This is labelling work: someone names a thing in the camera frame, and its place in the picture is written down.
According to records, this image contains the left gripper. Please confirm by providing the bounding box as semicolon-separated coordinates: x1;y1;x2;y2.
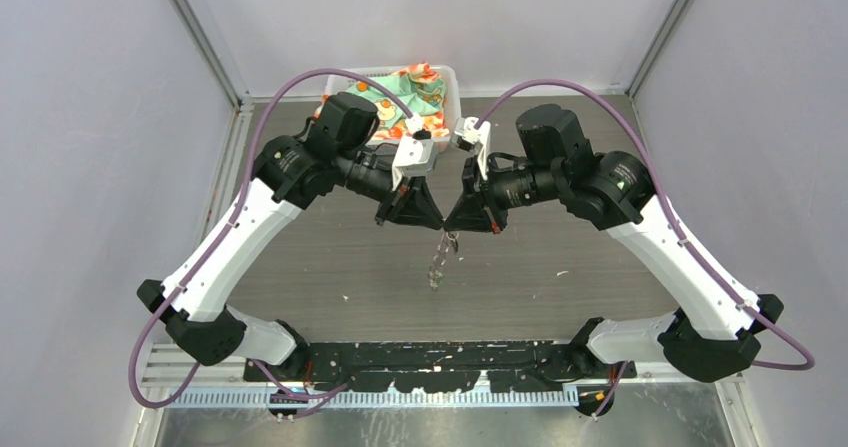
337;146;444;229

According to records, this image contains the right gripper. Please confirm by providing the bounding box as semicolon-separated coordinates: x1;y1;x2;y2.
444;149;564;234

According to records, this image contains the large metal keyring holder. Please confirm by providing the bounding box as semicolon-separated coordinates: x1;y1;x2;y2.
428;231;459;291

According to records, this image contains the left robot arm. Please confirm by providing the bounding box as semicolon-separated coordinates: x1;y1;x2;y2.
137;92;443;381

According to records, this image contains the white plastic basket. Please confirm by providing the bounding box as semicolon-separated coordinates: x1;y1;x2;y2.
324;63;462;151

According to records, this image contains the green orange patterned cloth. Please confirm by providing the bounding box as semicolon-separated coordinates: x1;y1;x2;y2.
315;62;450;144

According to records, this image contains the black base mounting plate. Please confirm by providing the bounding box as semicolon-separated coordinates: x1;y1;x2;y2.
266;340;636;394

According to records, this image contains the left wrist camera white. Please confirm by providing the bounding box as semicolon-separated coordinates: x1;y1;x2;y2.
391;137;438;190

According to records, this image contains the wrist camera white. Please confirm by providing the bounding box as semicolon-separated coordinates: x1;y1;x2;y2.
450;117;492;180
391;137;438;190

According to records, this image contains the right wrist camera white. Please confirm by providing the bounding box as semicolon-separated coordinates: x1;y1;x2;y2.
450;117;492;180

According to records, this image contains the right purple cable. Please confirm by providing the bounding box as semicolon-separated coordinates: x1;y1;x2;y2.
475;78;816;422

